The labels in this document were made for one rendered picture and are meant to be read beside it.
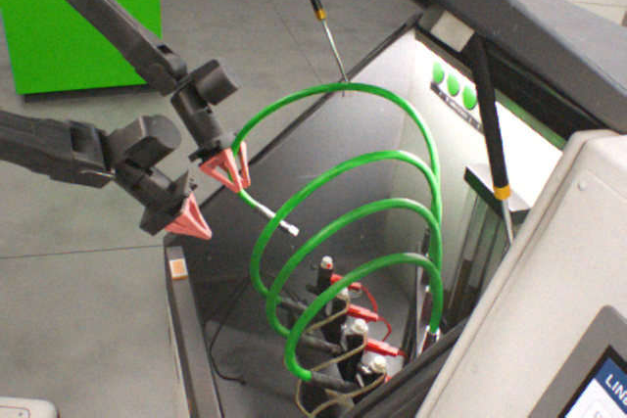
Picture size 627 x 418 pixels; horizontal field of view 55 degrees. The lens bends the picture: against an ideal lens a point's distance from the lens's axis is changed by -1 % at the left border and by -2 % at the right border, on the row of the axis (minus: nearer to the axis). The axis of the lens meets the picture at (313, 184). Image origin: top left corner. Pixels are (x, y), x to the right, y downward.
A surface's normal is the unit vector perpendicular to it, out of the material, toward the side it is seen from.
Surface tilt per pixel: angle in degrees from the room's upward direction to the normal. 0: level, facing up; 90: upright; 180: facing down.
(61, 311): 0
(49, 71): 90
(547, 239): 76
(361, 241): 90
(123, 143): 54
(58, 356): 0
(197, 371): 0
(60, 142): 46
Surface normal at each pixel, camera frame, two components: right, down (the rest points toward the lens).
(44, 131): 0.76, -0.47
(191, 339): 0.07, -0.84
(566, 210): -0.90, -0.10
